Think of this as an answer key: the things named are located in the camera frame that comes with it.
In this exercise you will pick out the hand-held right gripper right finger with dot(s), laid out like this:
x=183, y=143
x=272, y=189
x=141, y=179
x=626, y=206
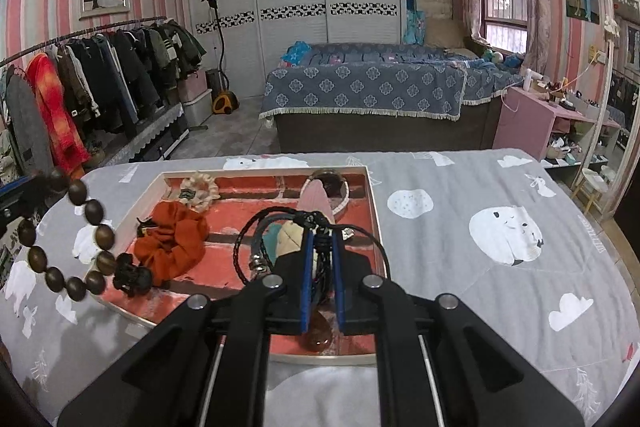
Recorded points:
x=340, y=282

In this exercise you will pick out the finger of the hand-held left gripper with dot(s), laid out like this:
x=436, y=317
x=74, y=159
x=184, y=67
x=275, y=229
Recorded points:
x=27, y=193
x=7, y=232

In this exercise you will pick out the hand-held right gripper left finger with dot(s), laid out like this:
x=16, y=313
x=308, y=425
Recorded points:
x=306, y=282

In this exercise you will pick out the beige and teal hair accessory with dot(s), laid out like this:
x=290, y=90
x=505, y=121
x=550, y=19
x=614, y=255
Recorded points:
x=290, y=242

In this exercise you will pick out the amber pendant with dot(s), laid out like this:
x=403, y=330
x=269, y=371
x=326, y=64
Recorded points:
x=317, y=338

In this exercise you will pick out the brick pattern wooden tray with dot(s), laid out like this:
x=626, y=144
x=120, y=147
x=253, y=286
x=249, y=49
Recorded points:
x=222, y=259

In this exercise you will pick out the small black hair clip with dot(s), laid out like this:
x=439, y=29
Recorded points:
x=145, y=226

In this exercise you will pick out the black hair claw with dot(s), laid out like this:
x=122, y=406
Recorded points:
x=132, y=279

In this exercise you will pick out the beige lace scrunchie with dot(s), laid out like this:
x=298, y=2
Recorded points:
x=205, y=189

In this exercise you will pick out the orange scrunchie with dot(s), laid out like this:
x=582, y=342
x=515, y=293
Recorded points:
x=170, y=247

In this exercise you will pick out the lace covered low bench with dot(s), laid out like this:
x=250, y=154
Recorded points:
x=145, y=139

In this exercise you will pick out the grey printed tablecloth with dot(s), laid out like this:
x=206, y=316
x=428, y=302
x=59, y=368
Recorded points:
x=475, y=287

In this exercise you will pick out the row of hanging clothes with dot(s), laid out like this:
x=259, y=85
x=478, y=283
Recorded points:
x=100, y=72

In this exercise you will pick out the dark bed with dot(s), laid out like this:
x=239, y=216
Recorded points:
x=380, y=134

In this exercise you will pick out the pink and white storage box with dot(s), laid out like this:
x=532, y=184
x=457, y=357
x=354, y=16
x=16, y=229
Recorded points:
x=196, y=99

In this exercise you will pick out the blue floral fringed blanket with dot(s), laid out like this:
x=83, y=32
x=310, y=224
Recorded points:
x=365, y=89

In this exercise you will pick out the garment steamer with yellow base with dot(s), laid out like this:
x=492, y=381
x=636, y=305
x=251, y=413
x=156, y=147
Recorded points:
x=224, y=101

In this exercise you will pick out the pink desk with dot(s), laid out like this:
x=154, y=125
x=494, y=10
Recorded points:
x=522, y=122

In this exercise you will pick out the beige pillow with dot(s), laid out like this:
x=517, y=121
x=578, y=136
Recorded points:
x=444, y=33

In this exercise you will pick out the teal dress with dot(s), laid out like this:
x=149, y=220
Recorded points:
x=414, y=22

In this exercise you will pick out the white round stool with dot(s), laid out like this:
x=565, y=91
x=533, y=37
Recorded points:
x=592, y=182

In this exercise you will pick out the white framed standing mirror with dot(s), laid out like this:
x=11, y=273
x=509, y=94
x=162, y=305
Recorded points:
x=625, y=107

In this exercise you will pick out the metal clothes rack rail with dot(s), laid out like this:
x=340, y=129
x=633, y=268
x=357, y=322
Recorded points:
x=85, y=28

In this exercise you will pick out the wall socket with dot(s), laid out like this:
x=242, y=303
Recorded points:
x=598, y=56

